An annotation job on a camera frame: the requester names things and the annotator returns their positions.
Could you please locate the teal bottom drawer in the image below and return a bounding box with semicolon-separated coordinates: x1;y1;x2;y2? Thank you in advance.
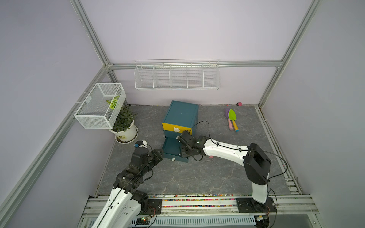
163;137;189;162

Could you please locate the purple toy shovel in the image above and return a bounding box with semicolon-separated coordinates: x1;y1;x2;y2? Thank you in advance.
225;108;234;131

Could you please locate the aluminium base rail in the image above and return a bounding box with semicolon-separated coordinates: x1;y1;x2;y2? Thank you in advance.
76;193;320;228

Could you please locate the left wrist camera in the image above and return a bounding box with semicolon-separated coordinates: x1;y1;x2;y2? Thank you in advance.
134;140;148;149

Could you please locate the white wire basket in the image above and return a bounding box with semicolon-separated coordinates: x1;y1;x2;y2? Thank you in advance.
74;83;126;129

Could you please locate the green toy in basket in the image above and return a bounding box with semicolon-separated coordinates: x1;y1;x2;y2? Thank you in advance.
106;96;119;110

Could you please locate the teal drawer cabinet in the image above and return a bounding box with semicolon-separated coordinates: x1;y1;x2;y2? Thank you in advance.
162;99;200;143

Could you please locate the green potted plant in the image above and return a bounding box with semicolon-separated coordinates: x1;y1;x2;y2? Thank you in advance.
112;106;136;133

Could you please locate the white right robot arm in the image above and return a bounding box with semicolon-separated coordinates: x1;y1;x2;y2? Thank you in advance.
176;131;272;204

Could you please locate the white flower pot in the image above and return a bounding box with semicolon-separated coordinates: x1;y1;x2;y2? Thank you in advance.
109;119;138;142

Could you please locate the white pot saucer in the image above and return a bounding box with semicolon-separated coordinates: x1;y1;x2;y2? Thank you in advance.
114;126;139;144

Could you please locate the teal drawer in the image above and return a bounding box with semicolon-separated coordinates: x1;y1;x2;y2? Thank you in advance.
163;137;189;162
163;130;182;139

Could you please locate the yellow top drawer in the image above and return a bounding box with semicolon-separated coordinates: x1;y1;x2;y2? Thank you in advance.
162;123;192;133

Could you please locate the long white wire shelf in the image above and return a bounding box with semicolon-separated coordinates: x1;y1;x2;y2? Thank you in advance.
134;60;221;90

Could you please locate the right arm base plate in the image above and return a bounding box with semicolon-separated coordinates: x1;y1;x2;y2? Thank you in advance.
236;197;277;214

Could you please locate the green toy shovel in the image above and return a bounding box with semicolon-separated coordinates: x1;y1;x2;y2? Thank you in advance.
228;109;239;132

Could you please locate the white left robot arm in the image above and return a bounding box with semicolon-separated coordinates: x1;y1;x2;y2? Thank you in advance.
93;145;164;228

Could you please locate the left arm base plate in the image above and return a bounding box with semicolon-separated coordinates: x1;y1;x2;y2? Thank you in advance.
139;199;163;215

